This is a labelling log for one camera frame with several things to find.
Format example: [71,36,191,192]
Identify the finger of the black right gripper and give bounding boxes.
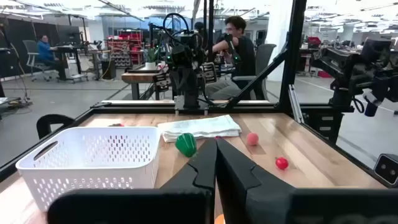
[185,67,200,93]
[170,67,187,94]

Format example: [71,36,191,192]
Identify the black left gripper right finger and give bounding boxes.
[216,138,295,224]

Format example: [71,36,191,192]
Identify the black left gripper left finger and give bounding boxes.
[160,138,218,190]

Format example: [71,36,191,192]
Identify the green toy pepper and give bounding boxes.
[175,133,198,158]

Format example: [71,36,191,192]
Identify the red toy cherry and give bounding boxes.
[275,157,290,171]

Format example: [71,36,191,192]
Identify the pink toy peach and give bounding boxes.
[246,133,260,147]

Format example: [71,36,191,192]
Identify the small potted plant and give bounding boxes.
[144,48,159,71]

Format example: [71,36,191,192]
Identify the wooden table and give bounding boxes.
[121,72,162,101]

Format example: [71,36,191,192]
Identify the white folded cloth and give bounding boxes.
[157,114,243,143]

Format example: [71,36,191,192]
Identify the person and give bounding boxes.
[36,34,60,70]
[205,15,257,100]

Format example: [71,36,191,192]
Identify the red parts rack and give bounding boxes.
[107,29,144,70]

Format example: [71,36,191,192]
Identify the grey office chair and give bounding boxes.
[23,39,53,82]
[231,43,277,101]

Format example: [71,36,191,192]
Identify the black drawer cabinet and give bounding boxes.
[306,111,345,144]

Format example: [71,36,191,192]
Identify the silver aluminium extrusions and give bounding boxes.
[287,83,305,124]

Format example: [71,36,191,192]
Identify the white perforated plastic basket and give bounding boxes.
[15,126,162,212]

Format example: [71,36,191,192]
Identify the black desk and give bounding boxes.
[51,45,90,84]

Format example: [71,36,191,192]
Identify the black computer monitor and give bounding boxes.
[57,24,81,46]

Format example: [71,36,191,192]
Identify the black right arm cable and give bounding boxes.
[162,12,191,44]

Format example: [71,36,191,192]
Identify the black aluminium rig frame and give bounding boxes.
[0,0,392,189]

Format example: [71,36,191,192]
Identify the black frame clamp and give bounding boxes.
[36,114,75,140]

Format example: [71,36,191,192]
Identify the black table-level camera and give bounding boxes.
[373,153,398,188]

